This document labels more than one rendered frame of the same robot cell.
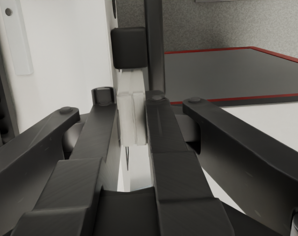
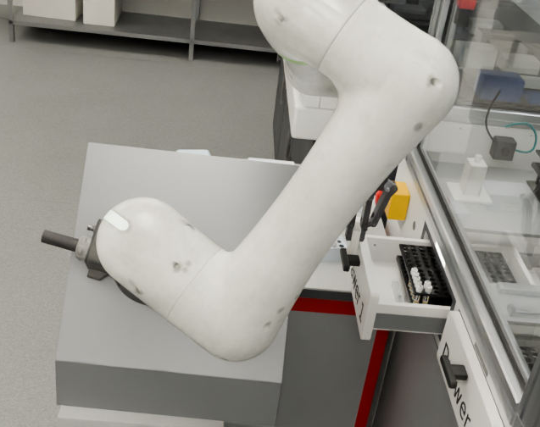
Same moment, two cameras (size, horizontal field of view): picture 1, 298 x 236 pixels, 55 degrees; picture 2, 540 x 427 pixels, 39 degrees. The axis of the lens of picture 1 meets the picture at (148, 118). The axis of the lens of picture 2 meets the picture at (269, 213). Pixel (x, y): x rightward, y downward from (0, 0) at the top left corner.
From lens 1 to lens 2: 1.42 m
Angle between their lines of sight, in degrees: 40
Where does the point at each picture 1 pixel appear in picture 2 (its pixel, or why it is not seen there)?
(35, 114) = (391, 274)
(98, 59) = (364, 250)
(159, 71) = (343, 252)
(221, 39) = not seen: outside the picture
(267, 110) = not seen: hidden behind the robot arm
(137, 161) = (336, 272)
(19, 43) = (396, 288)
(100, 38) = (364, 253)
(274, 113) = not seen: hidden behind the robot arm
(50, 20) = (383, 296)
